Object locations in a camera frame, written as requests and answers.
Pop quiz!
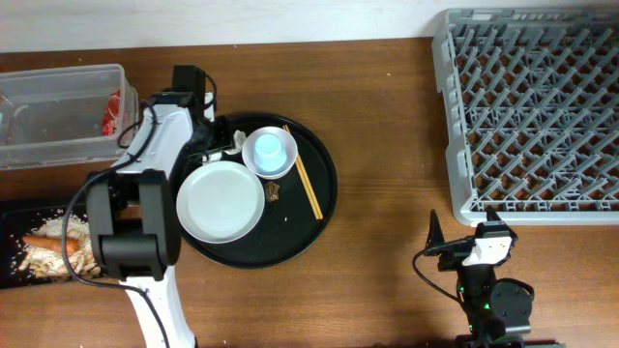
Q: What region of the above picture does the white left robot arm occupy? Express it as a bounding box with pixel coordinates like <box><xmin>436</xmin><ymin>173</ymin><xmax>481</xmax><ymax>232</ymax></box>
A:
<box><xmin>86</xmin><ymin>92</ymin><xmax>217</xmax><ymax>347</ymax></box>

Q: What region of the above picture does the wooden chopstick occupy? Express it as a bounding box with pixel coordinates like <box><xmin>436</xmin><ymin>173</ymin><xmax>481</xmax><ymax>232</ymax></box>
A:
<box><xmin>293</xmin><ymin>157</ymin><xmax>321</xmax><ymax>221</ymax></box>
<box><xmin>281</xmin><ymin>124</ymin><xmax>324</xmax><ymax>220</ymax></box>

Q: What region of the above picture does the white pink bowl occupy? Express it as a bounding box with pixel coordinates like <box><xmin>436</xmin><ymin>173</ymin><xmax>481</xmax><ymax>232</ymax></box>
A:
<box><xmin>242</xmin><ymin>127</ymin><xmax>298</xmax><ymax>180</ymax></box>

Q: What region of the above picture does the round black tray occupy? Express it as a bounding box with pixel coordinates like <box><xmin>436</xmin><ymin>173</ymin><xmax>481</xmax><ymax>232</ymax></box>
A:
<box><xmin>180</xmin><ymin>111</ymin><xmax>338</xmax><ymax>269</ymax></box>

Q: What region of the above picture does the white tissue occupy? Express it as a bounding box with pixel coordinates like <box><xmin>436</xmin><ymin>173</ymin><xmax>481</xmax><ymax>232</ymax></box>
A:
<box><xmin>224</xmin><ymin>130</ymin><xmax>247</xmax><ymax>156</ymax></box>

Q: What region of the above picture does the black rectangular food bin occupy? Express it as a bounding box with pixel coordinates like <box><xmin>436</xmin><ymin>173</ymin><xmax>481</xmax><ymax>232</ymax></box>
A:
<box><xmin>1</xmin><ymin>197</ymin><xmax>105</xmax><ymax>289</ymax></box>

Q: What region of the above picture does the orange carrot piece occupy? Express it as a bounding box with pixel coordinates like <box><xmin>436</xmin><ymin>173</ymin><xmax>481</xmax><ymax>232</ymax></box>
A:
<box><xmin>23</xmin><ymin>235</ymin><xmax>80</xmax><ymax>255</ymax></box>

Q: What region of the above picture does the brown food scrap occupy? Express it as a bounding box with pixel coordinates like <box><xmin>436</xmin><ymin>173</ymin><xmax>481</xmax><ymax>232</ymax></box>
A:
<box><xmin>264</xmin><ymin>182</ymin><xmax>280</xmax><ymax>203</ymax></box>

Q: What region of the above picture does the light grey plate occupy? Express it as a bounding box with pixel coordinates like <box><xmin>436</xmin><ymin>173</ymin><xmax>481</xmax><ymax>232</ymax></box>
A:
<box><xmin>176</xmin><ymin>160</ymin><xmax>265</xmax><ymax>244</ymax></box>

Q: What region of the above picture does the clear plastic bin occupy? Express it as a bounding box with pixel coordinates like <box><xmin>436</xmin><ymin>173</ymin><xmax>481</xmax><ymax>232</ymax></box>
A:
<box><xmin>1</xmin><ymin>64</ymin><xmax>138</xmax><ymax>170</ymax></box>

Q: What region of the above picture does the pile of rice and seeds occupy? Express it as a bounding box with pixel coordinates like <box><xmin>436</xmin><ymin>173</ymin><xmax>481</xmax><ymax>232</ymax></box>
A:
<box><xmin>18</xmin><ymin>216</ymin><xmax>103</xmax><ymax>279</ymax></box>

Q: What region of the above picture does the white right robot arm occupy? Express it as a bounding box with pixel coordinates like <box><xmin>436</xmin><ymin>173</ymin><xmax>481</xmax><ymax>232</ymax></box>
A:
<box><xmin>412</xmin><ymin>208</ymin><xmax>535</xmax><ymax>347</ymax></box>

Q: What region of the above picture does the light blue cup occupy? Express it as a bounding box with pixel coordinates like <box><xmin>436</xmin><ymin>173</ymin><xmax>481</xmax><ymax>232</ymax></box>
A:
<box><xmin>254</xmin><ymin>133</ymin><xmax>287</xmax><ymax>174</ymax></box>

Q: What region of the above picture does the grey dishwasher rack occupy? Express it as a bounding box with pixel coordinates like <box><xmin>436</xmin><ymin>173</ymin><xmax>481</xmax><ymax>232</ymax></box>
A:
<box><xmin>431</xmin><ymin>7</ymin><xmax>618</xmax><ymax>226</ymax></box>

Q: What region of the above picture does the red strawberry snack wrapper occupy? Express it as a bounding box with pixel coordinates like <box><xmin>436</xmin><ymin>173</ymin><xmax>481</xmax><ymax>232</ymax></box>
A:
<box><xmin>102</xmin><ymin>91</ymin><xmax>120</xmax><ymax>136</ymax></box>

